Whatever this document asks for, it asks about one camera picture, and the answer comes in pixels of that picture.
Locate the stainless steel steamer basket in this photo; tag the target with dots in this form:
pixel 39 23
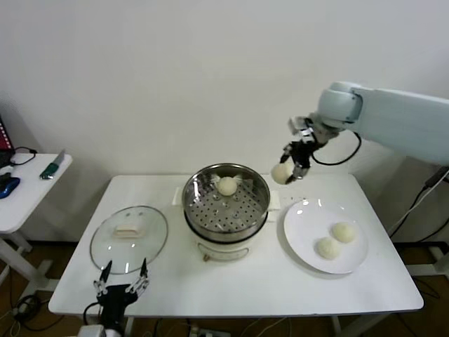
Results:
pixel 224 214

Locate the white metal floor frame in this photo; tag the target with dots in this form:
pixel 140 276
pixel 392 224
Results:
pixel 429 270

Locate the black power adapter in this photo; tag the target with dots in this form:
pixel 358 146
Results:
pixel 436 178

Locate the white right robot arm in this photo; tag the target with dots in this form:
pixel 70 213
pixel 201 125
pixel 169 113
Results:
pixel 386 112

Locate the white side table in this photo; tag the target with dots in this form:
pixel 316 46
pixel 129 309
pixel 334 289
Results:
pixel 31 196

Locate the large white plate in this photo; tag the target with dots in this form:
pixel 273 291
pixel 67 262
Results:
pixel 305 231

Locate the round glass pot lid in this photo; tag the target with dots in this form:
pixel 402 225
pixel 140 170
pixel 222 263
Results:
pixel 129 245

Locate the laptop with red screen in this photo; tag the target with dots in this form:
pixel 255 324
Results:
pixel 5 137

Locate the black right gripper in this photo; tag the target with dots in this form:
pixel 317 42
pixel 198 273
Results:
pixel 301 152

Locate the white steamed baozi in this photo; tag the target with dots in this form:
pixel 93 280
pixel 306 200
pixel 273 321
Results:
pixel 225 186
pixel 344 232
pixel 328 248
pixel 280 173

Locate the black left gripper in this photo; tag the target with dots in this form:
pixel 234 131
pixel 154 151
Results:
pixel 115 298

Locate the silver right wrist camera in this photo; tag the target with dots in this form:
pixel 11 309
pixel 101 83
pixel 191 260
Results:
pixel 302 128

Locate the white floor plug socket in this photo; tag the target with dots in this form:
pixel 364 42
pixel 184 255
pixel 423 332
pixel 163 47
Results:
pixel 21 309

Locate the white floor power strip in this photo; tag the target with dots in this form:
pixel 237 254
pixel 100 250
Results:
pixel 207 331

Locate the small white device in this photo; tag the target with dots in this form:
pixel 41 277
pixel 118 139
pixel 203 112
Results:
pixel 6 170

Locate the blue computer mouse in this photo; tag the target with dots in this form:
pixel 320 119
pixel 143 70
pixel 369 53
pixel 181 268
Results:
pixel 8 186

